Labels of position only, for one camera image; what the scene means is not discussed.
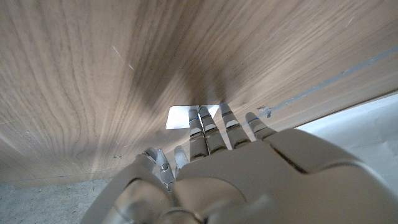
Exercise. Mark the white receipt paper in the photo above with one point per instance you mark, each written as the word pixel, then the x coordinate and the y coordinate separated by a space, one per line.
pixel 177 117

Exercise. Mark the white backdrop cloth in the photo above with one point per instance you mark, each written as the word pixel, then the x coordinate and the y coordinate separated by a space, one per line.
pixel 367 130

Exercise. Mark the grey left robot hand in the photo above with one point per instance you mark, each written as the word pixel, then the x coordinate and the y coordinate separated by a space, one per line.
pixel 264 180

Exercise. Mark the grey tape outline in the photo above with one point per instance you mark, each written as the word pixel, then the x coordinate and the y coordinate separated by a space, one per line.
pixel 342 74

